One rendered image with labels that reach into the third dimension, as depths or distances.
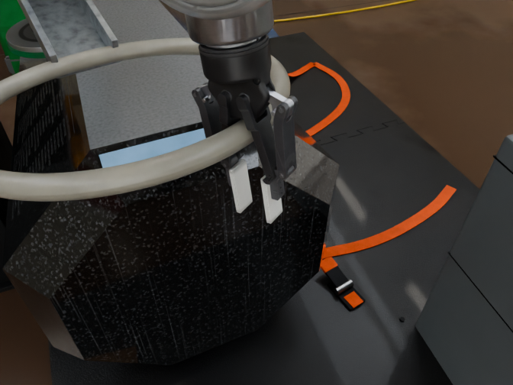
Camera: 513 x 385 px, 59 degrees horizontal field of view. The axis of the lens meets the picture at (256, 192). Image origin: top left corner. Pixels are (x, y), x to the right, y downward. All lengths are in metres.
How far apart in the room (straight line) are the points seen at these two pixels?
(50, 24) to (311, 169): 0.64
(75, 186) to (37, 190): 0.04
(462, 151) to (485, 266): 1.22
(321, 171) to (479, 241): 0.42
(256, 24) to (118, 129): 0.54
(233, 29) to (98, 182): 0.20
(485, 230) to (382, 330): 0.56
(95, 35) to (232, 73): 0.56
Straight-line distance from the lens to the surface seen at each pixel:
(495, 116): 2.74
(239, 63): 0.47
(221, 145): 0.50
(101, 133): 0.95
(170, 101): 1.01
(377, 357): 1.56
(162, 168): 0.48
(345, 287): 1.64
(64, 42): 0.99
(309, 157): 1.10
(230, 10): 0.26
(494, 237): 1.19
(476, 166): 2.34
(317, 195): 1.11
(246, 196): 0.61
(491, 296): 1.28
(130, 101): 1.03
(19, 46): 1.30
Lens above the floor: 1.38
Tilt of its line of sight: 44 degrees down
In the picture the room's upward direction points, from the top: straight up
